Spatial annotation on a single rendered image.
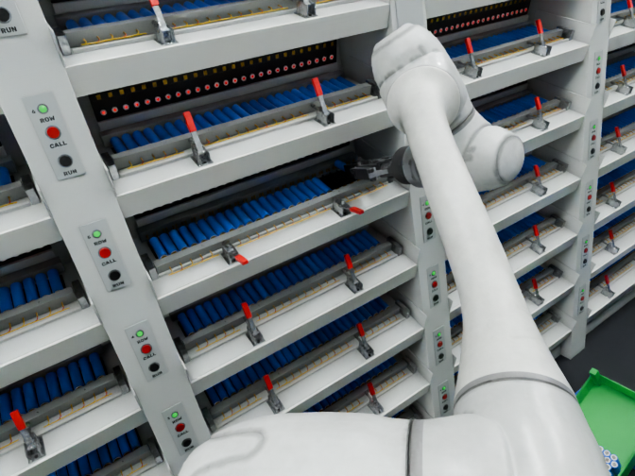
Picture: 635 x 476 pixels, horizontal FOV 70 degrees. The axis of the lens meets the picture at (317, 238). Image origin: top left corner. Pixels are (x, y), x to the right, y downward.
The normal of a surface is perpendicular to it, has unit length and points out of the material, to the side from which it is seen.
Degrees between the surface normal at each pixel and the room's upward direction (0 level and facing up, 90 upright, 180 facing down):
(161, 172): 19
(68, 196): 90
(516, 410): 4
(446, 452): 4
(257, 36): 109
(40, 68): 90
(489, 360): 24
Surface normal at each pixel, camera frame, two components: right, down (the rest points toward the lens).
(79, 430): 0.00, -0.76
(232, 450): -0.41, -0.84
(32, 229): 0.55, 0.54
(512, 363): -0.13, -0.91
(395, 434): -0.08, -0.98
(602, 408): -0.53, -0.64
